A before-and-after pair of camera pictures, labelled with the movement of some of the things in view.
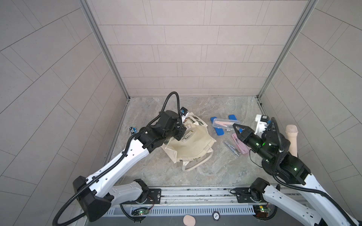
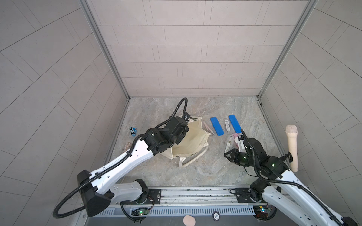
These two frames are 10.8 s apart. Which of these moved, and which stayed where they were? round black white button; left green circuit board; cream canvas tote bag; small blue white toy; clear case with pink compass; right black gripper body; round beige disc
Moved: cream canvas tote bag; right black gripper body; clear case with pink compass
Stayed: round black white button; round beige disc; small blue white toy; left green circuit board
